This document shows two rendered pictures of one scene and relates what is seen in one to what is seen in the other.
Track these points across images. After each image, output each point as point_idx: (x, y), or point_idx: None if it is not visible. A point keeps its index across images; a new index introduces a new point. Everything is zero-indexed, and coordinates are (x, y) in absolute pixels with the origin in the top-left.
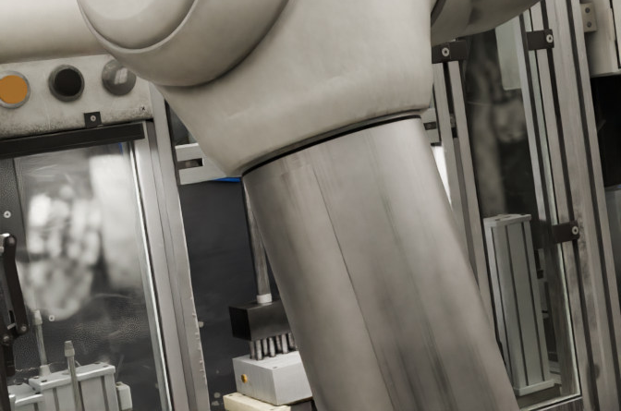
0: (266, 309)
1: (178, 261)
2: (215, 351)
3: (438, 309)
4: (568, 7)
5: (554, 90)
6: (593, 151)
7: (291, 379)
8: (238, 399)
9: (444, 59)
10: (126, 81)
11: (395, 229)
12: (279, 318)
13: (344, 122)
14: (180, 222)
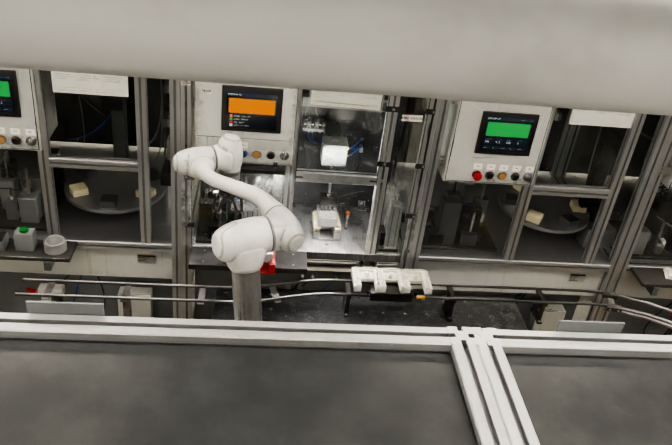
0: (326, 199)
1: (290, 197)
2: (325, 189)
3: (246, 298)
4: (435, 158)
5: (420, 180)
6: (428, 198)
7: (323, 221)
8: (314, 215)
9: (383, 166)
10: (285, 158)
11: (243, 287)
12: (329, 202)
13: (239, 273)
14: (293, 189)
